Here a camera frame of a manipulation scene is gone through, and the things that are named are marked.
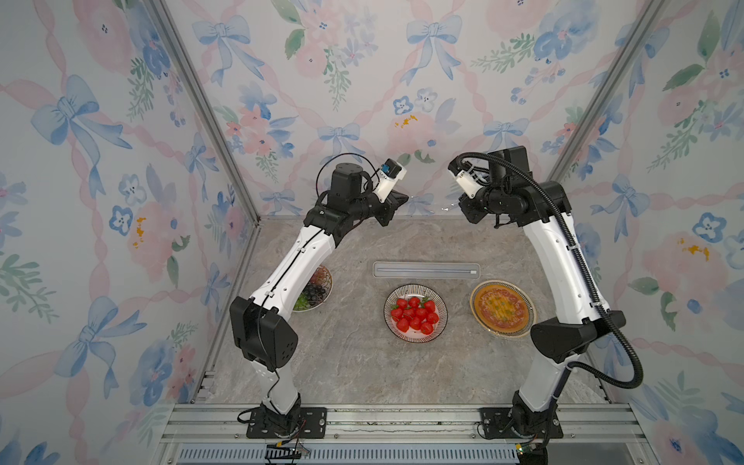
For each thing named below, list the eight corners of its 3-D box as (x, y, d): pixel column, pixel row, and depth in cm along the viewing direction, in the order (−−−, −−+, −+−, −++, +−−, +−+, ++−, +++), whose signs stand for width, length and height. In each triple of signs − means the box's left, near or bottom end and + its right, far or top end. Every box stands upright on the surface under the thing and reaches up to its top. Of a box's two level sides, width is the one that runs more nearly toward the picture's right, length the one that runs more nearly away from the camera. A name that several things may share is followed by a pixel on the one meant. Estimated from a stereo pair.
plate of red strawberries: (384, 343, 89) (384, 339, 86) (383, 289, 101) (383, 284, 98) (450, 343, 89) (452, 339, 86) (441, 289, 101) (443, 284, 98)
